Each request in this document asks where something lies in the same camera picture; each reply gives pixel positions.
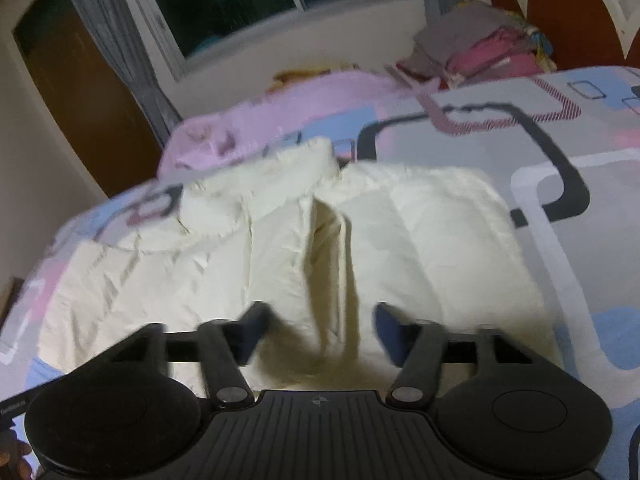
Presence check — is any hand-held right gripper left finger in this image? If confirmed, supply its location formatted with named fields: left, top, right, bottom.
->
left=106, top=301, right=279, bottom=409

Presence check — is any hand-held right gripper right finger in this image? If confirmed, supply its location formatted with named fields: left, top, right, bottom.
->
left=374, top=302, right=547, bottom=404

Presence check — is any cream puffer jacket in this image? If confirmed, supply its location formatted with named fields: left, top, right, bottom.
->
left=37, top=136, right=561, bottom=395

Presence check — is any pile of folded clothes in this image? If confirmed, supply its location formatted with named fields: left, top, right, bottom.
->
left=397, top=1, right=557, bottom=92

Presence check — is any person's left hand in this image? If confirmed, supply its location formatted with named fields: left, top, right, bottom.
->
left=0, top=431, right=35, bottom=480

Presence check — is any pink blanket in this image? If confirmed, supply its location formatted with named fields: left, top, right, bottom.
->
left=157, top=69, right=441, bottom=177

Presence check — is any yellow cloth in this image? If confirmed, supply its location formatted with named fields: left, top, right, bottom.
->
left=272, top=62, right=353, bottom=88

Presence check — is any patterned bed sheet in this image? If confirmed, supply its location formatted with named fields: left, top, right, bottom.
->
left=0, top=64, right=640, bottom=480

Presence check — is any brown wooden door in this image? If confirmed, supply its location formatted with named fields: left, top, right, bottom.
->
left=12, top=0, right=163, bottom=198

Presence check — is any grey curtain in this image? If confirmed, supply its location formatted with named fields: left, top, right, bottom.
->
left=54, top=0, right=183, bottom=151

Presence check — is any white framed window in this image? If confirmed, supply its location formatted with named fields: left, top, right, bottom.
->
left=117, top=0, right=426, bottom=81

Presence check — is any white and brown headboard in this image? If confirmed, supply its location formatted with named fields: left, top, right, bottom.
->
left=450, top=0, right=640, bottom=72

